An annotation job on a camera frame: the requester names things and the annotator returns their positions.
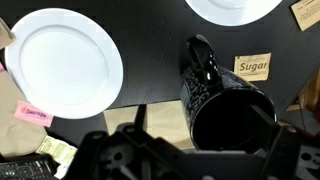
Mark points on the yellow-green sweetener packet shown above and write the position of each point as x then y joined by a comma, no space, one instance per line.
61,152

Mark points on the small white plate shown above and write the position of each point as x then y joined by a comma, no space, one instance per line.
64,63

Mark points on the brown paper napkin by vase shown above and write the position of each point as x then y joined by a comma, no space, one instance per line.
17,137

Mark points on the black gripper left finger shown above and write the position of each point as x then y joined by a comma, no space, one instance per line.
120,156

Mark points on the black and white mug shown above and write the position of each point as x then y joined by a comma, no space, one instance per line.
215,102

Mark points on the brown sugar packet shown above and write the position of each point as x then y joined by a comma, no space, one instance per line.
253,67

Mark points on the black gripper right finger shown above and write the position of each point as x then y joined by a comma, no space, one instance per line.
287,147

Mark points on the brown paper napkin near mug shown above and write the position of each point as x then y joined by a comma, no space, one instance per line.
164,119

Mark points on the brown packet at table edge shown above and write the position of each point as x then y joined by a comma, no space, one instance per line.
306,13

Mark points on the long black remote control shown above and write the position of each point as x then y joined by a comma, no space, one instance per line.
38,167

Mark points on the large white plate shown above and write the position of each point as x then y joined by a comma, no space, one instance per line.
232,12

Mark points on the pink sweetener packet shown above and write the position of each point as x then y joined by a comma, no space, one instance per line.
28,112

